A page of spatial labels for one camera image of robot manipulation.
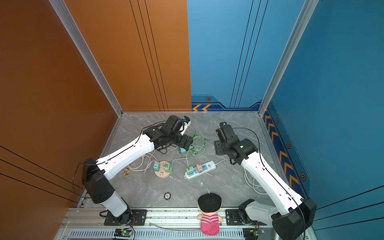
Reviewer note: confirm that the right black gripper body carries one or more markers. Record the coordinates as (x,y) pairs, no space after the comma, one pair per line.
(221,148)

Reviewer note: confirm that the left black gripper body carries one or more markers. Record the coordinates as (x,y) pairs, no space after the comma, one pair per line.
(180,140)

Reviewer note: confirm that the light green charger adapter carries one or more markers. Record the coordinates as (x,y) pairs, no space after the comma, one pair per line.
(167,167)

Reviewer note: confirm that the pink charger adapter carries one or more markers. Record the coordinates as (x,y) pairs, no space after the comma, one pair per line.
(199,168)

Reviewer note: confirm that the green charger adapter front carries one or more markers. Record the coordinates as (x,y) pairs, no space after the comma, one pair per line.
(190,170)

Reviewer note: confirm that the white blue power strip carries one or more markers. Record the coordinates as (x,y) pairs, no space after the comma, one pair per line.
(207,167)

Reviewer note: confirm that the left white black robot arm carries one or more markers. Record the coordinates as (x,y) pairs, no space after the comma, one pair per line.
(97,174)

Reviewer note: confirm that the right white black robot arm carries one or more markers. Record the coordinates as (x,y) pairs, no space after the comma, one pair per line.
(291,215)

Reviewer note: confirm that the small round black dial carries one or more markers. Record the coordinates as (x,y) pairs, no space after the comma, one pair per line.
(167,196)

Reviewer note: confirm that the plush doll black hat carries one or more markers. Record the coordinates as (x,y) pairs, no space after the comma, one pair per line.
(209,205)

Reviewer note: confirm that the right circuit board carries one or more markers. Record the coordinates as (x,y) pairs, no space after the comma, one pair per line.
(252,234)

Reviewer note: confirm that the left green circuit board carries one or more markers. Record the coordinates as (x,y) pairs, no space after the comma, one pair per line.
(124,234)

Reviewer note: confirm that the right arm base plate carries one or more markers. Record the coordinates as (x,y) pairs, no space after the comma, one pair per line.
(237,217)

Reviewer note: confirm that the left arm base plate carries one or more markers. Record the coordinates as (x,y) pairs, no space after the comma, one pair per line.
(139,216)

